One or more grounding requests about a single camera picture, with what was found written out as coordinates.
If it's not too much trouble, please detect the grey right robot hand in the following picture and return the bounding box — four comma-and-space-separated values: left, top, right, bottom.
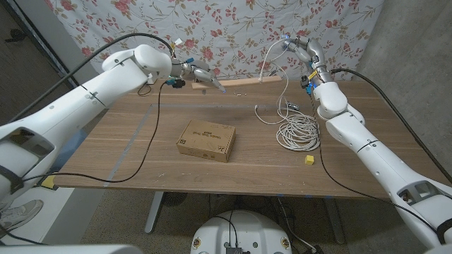
281, 35, 333, 85

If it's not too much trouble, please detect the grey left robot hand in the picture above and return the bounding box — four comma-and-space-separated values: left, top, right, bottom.
171, 58, 227, 93

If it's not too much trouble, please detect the wooden bar with metal brackets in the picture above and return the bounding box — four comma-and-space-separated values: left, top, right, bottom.
191, 75, 283, 91

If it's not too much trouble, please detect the white Ethernet cable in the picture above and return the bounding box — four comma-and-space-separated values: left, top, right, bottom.
254, 37, 321, 152

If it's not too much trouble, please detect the brown cardboard package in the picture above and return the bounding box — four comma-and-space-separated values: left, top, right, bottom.
176, 119, 237, 164

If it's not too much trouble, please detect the floral backdrop cloth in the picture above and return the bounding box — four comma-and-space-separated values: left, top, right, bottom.
44, 0, 386, 98

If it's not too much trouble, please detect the black round fan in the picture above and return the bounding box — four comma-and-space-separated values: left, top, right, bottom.
162, 192, 188, 207

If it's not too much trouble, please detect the white table leg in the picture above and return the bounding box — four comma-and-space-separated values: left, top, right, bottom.
324, 197, 347, 245
144, 191, 165, 234

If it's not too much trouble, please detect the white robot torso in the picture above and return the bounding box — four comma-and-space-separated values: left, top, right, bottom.
190, 210, 293, 254

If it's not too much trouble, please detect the yellow black pad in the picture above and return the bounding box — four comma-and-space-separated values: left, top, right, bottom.
40, 175, 57, 191

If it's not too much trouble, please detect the grey sneaker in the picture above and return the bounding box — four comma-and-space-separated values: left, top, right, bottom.
0, 199, 45, 232

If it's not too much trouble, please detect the black power cord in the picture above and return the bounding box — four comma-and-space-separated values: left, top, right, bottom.
136, 83, 153, 97

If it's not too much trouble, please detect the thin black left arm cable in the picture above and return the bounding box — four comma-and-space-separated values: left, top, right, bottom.
19, 81, 163, 184

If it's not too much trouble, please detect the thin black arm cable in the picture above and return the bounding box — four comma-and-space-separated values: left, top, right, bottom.
309, 93, 444, 244
19, 81, 163, 184

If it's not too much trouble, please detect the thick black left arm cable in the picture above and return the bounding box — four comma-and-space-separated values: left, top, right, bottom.
6, 32, 176, 123

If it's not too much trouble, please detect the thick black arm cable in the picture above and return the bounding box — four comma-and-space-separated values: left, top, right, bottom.
6, 32, 176, 123
331, 68, 452, 184

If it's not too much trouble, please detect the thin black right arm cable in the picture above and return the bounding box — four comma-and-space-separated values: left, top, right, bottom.
309, 93, 444, 244

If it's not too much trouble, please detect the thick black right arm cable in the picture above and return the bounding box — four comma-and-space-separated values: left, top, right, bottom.
331, 68, 452, 184

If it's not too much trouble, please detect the black torso cable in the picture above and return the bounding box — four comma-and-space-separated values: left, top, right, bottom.
211, 210, 239, 248

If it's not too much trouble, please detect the grey floor cable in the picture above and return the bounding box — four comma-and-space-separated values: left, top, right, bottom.
277, 197, 319, 253

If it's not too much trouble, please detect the black door handle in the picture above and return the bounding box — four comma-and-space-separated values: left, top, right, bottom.
5, 28, 28, 43

